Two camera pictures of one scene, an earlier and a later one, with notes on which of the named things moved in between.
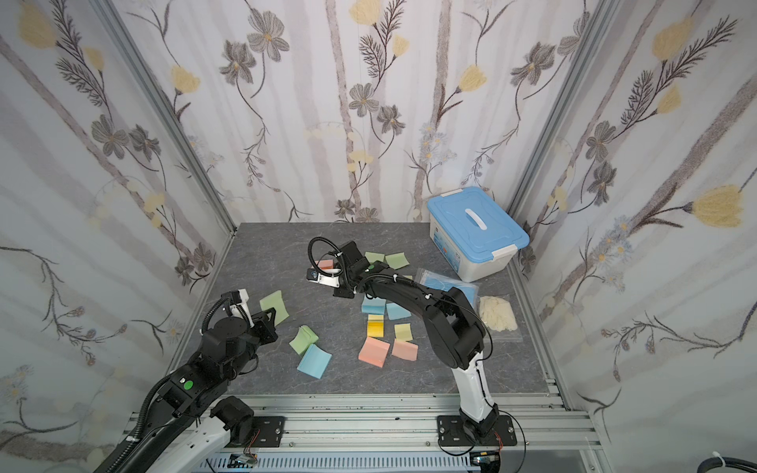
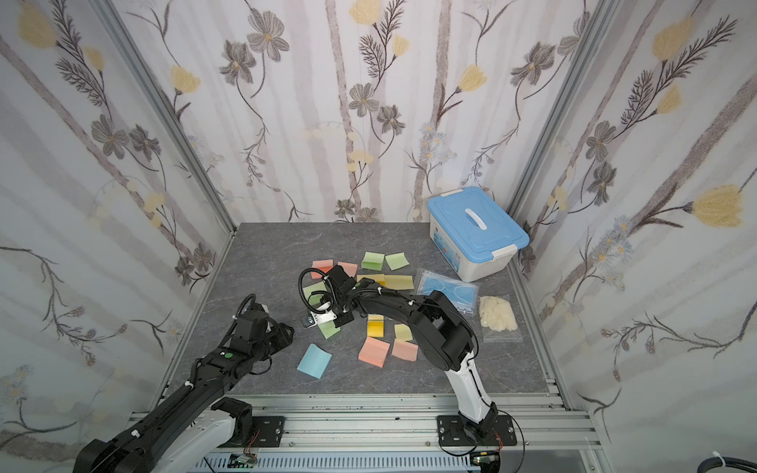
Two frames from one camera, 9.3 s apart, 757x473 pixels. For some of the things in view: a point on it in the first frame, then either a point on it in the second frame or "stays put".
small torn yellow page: x=403 y=332 stays put
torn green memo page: x=397 y=260 stays put
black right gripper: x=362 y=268 to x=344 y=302
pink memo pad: x=374 y=352 stays put
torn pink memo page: x=405 y=350 stays put
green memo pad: x=276 y=302 to x=314 y=299
